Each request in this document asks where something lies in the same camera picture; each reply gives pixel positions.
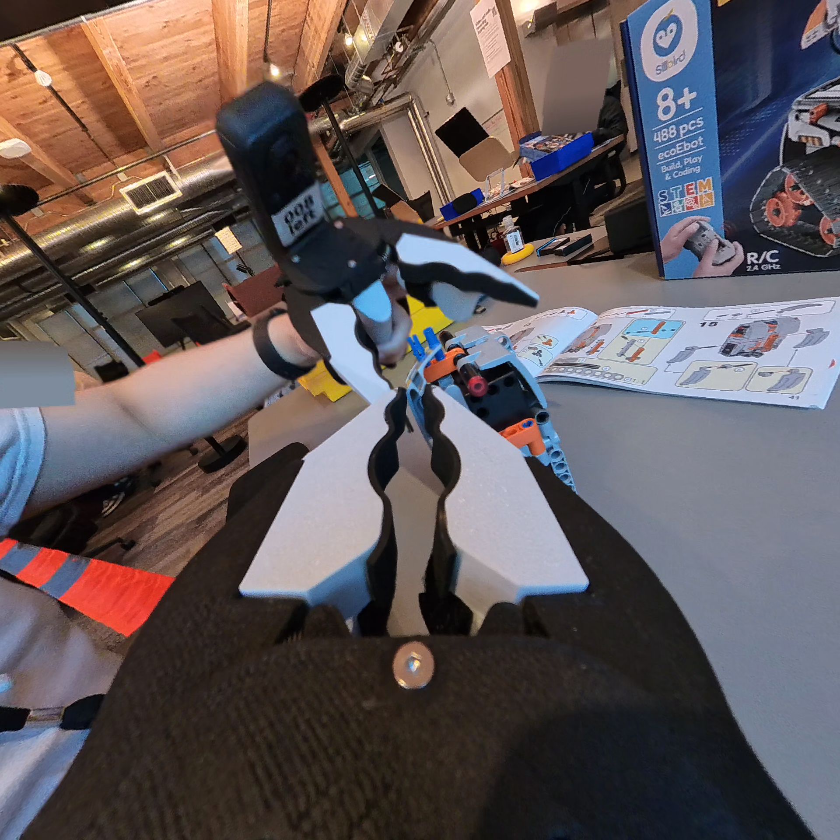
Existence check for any white paper sign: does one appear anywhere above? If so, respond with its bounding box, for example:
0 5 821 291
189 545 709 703
471 5 511 76

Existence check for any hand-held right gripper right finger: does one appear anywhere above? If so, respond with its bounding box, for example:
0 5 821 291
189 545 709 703
420 386 590 629

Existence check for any grey building block robot model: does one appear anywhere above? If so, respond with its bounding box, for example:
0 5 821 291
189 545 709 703
403 328 578 493

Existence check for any wooden beam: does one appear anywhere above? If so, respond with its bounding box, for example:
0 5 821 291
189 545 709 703
492 0 540 142

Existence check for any grey desk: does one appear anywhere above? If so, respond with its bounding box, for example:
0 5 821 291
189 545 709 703
248 248 840 840

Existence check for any large orange traffic cone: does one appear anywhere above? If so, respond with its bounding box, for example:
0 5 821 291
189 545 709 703
0 538 176 637

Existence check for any open instruction booklet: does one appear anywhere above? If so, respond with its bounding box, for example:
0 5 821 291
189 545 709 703
482 297 840 411

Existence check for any black tan cardboard flap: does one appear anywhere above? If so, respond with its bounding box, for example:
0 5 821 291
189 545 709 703
434 108 517 182

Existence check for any wooden background table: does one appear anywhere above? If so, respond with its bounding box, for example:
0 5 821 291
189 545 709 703
433 134 626 232

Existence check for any brown cardboard box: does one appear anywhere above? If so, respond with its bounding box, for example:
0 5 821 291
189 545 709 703
223 266 287 320

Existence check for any black side chair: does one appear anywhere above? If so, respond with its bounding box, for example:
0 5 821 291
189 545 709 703
604 197 657 258

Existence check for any yellow plastic bin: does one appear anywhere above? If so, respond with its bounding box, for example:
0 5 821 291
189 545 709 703
298 294 454 403

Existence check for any white vent grille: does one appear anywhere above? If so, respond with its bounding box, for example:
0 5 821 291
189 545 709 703
120 172 182 213

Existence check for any person's left forearm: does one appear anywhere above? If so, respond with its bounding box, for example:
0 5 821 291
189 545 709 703
29 325 290 519

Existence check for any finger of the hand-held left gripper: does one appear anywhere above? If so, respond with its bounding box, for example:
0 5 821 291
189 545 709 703
392 231 541 320
308 302 396 408

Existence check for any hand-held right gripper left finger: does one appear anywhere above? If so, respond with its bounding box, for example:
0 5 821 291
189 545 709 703
238 387 408 632

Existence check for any black monitor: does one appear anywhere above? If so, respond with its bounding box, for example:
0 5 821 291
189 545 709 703
134 282 228 349

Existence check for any black wristwatch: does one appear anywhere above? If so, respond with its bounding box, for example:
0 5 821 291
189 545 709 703
251 307 317 382

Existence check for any person's left hand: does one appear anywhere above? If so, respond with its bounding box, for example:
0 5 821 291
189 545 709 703
279 276 413 371

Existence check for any blue robot kit box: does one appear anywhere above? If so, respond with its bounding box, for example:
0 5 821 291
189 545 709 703
620 0 840 281

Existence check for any large blue plastic crate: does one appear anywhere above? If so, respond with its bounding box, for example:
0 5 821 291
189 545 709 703
518 131 595 181

